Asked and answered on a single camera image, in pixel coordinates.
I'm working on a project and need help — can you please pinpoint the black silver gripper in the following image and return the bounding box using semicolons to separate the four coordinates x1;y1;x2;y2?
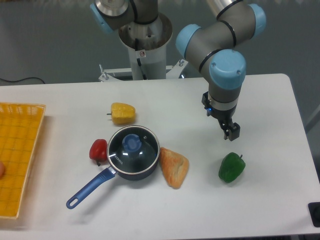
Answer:
201;91;241;141

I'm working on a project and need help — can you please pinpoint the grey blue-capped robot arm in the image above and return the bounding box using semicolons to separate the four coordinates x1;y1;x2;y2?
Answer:
90;0;266;141

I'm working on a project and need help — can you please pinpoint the glass lid blue knob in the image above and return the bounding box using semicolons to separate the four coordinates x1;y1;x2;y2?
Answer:
107;125;160;176

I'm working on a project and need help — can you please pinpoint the green bell pepper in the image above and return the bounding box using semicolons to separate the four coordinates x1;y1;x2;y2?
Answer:
218;152;246;183

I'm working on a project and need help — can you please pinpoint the triangular bread loaf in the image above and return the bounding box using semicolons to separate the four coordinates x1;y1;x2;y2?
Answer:
159;147;189;189

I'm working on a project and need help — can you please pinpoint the yellow bell pepper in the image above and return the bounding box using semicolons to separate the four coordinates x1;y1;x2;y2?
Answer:
107;102;136;125

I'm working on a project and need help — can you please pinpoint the black corner device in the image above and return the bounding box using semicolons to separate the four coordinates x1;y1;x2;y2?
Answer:
308;202;320;228

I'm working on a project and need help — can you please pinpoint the red bell pepper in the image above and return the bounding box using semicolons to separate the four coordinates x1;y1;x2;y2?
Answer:
89;139;108;166

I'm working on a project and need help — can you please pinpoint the yellow woven basket tray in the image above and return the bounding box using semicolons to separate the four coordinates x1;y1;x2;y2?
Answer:
0;102;46;219

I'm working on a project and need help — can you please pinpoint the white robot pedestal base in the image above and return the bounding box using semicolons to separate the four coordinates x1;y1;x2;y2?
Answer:
98;12;187;82

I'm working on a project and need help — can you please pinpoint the blue saucepan with handle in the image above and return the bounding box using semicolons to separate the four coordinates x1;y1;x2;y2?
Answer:
65;124;161;210

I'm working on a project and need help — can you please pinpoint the black cable on floor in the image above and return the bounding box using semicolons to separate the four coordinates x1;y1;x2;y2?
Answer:
0;76;46;85

